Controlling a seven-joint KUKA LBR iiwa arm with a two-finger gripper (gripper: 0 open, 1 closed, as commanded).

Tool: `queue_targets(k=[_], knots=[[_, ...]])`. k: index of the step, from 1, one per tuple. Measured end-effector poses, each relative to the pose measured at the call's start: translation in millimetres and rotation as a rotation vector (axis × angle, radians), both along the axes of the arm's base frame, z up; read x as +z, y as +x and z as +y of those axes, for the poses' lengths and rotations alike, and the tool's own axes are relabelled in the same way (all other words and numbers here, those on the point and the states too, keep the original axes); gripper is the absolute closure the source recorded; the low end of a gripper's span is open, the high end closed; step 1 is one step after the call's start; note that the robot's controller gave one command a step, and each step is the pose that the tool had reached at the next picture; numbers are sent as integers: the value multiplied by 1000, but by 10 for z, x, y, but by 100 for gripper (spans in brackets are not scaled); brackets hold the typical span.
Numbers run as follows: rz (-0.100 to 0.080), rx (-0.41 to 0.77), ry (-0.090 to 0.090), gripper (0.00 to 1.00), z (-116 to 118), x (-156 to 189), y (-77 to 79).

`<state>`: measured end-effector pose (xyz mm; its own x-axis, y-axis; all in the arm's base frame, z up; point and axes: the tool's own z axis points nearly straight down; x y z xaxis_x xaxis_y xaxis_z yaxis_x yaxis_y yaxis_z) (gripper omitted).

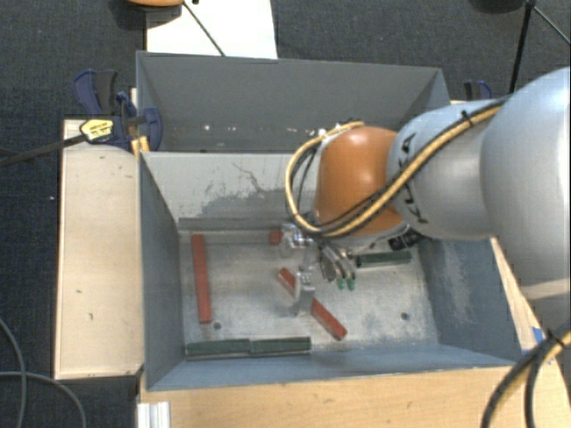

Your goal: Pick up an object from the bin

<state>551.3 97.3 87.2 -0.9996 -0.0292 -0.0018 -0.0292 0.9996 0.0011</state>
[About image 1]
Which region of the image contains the dark green flat block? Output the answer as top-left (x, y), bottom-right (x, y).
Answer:
top-left (355, 250), bottom-right (413, 268)
top-left (185, 338), bottom-right (252, 358)
top-left (249, 336), bottom-right (312, 355)

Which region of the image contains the grey metal bin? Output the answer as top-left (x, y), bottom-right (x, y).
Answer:
top-left (135, 50), bottom-right (524, 392)

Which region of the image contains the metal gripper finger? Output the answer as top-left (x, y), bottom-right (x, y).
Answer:
top-left (289, 273), bottom-right (318, 318)

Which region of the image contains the black cylinder on white bracket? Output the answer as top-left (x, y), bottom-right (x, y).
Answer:
top-left (386, 232), bottom-right (423, 252)

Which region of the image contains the pale wood board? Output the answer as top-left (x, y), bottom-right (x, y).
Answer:
top-left (53, 118), bottom-right (146, 381)

